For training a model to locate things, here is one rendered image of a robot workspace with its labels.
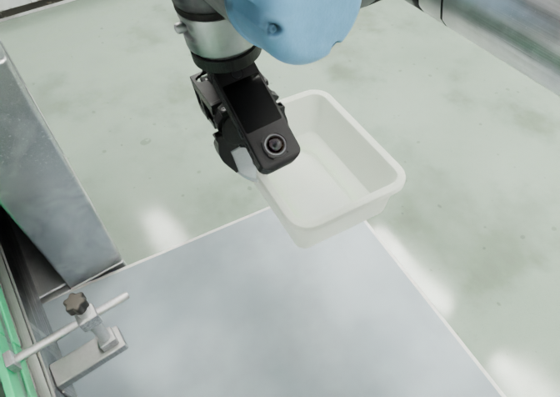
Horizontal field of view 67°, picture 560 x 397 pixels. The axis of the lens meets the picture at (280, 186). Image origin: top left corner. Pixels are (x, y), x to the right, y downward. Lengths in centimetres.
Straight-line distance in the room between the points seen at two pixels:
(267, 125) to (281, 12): 18
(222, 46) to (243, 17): 13
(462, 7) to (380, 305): 66
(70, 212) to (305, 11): 62
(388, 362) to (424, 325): 10
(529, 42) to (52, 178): 65
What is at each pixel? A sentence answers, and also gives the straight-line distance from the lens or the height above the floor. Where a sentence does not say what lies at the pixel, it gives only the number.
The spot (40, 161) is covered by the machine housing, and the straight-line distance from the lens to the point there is 72.
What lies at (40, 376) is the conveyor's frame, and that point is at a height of 88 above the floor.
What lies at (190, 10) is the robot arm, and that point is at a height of 136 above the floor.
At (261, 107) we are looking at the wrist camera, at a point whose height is 126.
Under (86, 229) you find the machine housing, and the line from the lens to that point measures 85.
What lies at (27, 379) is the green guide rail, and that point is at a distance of 74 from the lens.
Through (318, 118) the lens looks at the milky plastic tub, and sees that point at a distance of 69.
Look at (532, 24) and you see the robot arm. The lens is 30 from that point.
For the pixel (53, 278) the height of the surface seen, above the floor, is 75.
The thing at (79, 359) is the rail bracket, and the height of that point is 86.
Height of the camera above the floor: 154
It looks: 51 degrees down
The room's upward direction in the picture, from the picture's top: straight up
